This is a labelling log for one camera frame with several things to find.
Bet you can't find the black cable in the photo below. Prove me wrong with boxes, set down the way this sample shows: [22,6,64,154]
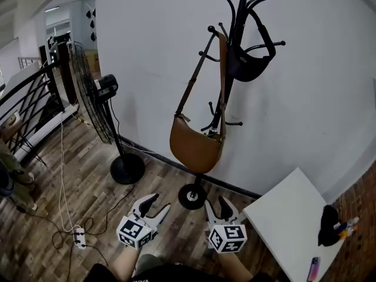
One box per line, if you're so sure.
[51,183,136,276]

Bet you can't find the purple smartphone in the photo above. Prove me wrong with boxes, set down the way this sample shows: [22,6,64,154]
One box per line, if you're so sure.
[307,256,321,282]

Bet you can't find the dark wooden post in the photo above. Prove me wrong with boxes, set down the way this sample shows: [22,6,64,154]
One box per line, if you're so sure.
[57,41,78,105]

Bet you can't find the black visor cap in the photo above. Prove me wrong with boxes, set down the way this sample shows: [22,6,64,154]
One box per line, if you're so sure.
[226,9,277,82]

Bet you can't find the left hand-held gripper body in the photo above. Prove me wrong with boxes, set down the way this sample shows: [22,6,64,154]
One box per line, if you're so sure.
[116,206,162,250]

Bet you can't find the white power strip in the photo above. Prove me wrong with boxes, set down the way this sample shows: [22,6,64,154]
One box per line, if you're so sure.
[73,227,87,251]

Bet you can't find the black pedestal fan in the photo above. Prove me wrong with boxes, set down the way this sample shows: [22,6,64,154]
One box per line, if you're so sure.
[69,41,146,185]

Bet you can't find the black metal railing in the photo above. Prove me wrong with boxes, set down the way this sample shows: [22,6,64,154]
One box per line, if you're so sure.
[0,59,66,164]

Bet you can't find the colourful small bottle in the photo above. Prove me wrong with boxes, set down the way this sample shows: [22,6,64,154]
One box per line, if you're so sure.
[334,216,360,240]

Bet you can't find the black cloth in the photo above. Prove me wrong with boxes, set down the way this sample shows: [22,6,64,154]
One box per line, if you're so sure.
[317,204,341,247]

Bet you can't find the person's black shirt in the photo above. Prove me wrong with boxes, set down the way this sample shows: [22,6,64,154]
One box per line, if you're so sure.
[83,262,283,282]

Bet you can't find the person's left forearm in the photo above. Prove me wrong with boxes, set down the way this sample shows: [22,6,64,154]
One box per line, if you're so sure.
[113,245,141,279]

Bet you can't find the black coat rack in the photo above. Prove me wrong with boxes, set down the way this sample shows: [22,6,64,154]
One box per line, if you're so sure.
[178,0,286,210]

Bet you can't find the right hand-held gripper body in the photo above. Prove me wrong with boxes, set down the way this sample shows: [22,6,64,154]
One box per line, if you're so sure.
[207,213,247,254]

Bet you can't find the white cable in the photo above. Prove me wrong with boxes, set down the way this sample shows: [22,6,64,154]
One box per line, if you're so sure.
[58,112,80,231]

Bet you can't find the person's right forearm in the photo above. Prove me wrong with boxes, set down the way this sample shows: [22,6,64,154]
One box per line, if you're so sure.
[219,251,254,282]

